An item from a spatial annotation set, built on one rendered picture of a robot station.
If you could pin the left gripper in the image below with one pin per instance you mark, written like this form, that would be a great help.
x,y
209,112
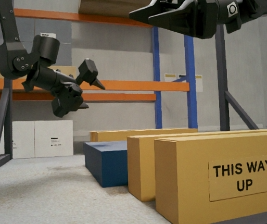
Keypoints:
x,y
187,18

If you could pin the brown cardboard carton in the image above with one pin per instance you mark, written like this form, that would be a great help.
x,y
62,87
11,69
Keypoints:
x,y
212,178
122,135
92,133
141,161

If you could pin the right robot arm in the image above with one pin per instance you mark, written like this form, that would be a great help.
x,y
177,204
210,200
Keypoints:
x,y
15,62

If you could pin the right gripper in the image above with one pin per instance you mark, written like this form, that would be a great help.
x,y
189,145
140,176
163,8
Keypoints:
x,y
88,73

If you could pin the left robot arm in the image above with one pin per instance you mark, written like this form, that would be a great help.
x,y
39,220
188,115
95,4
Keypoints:
x,y
233,16

